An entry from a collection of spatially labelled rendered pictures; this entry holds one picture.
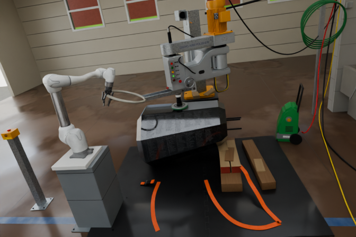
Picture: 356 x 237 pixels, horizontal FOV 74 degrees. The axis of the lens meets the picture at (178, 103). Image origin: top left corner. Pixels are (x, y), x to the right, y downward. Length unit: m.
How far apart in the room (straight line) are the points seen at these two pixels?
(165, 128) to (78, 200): 1.25
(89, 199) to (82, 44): 8.03
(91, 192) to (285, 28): 8.07
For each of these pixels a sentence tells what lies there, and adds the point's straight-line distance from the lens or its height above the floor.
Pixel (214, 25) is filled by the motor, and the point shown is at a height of 1.84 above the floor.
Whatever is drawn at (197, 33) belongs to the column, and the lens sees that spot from 3.68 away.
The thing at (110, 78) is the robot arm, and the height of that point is 1.49.
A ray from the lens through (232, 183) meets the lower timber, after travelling 2.93.
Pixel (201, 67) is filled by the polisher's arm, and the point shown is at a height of 1.36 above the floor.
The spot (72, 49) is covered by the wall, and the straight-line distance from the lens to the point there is 10.42.
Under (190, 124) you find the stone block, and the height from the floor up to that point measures 0.71.
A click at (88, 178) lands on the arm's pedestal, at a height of 0.68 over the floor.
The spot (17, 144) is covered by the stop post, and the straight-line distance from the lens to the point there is 3.28.
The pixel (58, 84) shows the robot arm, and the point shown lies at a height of 1.59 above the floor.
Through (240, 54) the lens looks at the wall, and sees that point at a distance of 9.04.
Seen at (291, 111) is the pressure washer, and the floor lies 0.52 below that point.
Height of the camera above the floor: 2.06
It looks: 21 degrees down
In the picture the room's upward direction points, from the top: 8 degrees counter-clockwise
